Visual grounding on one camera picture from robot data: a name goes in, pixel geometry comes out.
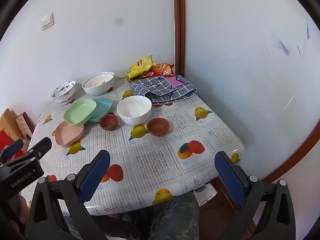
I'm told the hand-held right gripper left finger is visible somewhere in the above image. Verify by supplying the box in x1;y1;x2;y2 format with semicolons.
27;149;111;240

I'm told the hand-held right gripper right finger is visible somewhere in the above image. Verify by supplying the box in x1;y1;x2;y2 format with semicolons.
214;151;297;240

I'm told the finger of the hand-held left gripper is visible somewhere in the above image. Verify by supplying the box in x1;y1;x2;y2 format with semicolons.
0;139;24;165
25;137;52;161

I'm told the pink plastic plate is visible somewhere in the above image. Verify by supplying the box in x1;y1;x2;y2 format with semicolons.
54;120;85;147

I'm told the green plastic plate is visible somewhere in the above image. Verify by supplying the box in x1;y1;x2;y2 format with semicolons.
63;99;97;126

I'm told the blue plastic plate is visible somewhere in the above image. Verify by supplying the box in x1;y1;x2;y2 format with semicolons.
88;97;113;123

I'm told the brown clay bowl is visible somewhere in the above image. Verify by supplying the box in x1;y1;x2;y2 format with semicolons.
146;118;170;137
99;113;119;131

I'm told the light wooden box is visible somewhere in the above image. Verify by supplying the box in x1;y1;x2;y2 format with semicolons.
0;108;23;143

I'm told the white plastic object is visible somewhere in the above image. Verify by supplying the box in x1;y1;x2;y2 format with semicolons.
194;183;217;205

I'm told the fruit print tablecloth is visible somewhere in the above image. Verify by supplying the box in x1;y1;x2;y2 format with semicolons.
21;76;246;216

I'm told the blue patterned footed bowl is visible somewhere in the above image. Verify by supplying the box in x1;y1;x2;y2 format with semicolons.
51;80;76;105

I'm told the person's camouflage trouser leg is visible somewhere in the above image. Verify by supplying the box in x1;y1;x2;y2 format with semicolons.
149;191;200;240

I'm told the brown wooden baseboard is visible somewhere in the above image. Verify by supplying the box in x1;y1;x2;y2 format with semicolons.
260;124;320;183

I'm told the white bowl plain inside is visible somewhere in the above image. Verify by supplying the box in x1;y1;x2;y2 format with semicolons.
117;96;152;125

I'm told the white bowl printed inside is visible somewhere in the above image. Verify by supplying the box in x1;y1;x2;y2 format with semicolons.
82;72;115;96

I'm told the grey checked folded cloth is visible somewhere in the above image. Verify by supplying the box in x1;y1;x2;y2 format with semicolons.
129;74;198;105

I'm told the yellow snack bag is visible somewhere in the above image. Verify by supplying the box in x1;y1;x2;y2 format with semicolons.
125;54;156;81

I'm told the red snack bag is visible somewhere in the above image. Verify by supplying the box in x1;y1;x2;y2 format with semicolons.
139;62;175;79

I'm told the brown wooden corner trim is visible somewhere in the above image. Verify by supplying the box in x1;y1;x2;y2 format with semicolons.
172;0;187;78

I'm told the white light switch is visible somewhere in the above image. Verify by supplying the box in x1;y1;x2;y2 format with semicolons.
41;13;54;30

